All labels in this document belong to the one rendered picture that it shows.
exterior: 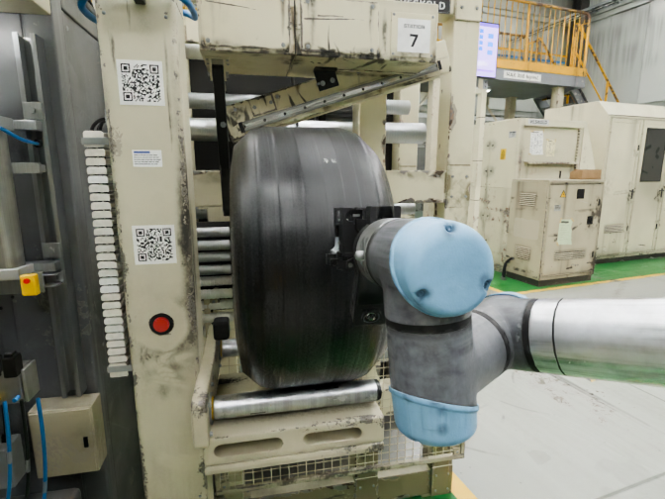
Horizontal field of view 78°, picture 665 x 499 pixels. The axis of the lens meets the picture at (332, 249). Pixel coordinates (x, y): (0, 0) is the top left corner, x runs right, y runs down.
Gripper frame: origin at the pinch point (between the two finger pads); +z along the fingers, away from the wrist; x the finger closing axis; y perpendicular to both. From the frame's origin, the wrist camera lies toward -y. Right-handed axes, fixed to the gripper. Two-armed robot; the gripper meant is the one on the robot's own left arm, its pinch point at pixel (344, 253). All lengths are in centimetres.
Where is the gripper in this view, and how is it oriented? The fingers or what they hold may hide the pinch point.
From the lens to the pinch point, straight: 65.0
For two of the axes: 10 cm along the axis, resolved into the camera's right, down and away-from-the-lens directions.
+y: -0.1, -10.0, -0.8
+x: -9.8, 0.3, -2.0
